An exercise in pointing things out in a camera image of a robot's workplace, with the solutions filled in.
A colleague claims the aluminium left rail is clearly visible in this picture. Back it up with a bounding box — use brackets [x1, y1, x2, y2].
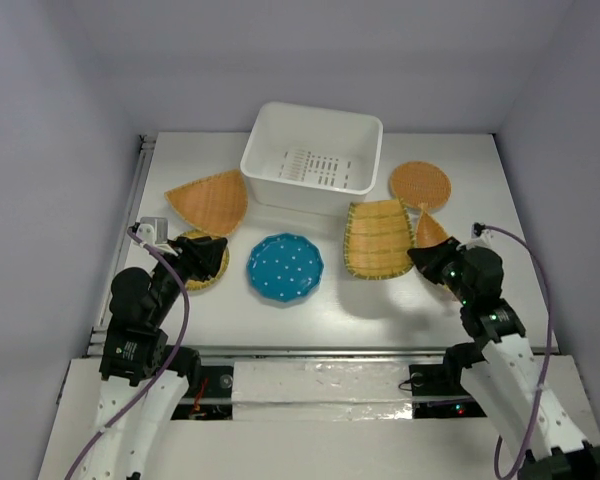
[86, 132, 158, 356]

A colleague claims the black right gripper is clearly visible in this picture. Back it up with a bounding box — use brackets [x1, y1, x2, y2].
[406, 235, 473, 304]

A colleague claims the round orange woven plate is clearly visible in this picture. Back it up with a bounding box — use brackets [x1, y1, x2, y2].
[389, 161, 452, 210]

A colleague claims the green-trimmed square bamboo tray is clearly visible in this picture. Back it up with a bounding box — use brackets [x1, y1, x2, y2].
[343, 198, 414, 280]

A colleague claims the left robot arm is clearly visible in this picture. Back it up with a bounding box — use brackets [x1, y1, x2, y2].
[66, 227, 227, 479]

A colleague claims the orange leaf-shaped woven tray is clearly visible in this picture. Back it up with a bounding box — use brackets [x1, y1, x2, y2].
[415, 203, 451, 248]

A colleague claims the blue polka dot plate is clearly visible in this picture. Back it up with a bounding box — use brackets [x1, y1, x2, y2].
[246, 232, 324, 303]

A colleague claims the round green-trimmed bamboo plate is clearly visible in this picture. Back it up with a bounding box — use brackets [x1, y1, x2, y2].
[179, 230, 230, 292]

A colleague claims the aluminium front rail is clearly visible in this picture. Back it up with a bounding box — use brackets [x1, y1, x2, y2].
[82, 343, 561, 359]

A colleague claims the orange teardrop woven tray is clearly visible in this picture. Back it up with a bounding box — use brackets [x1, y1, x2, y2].
[164, 169, 248, 237]

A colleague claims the white plastic bin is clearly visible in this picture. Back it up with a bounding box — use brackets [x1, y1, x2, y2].
[240, 102, 384, 216]

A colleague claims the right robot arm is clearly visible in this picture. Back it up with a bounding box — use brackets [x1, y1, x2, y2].
[407, 238, 600, 479]

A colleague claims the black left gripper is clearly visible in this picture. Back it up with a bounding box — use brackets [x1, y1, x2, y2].
[149, 233, 226, 323]

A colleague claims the aluminium rail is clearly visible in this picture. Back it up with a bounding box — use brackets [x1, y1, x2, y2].
[86, 132, 158, 356]
[82, 343, 561, 359]

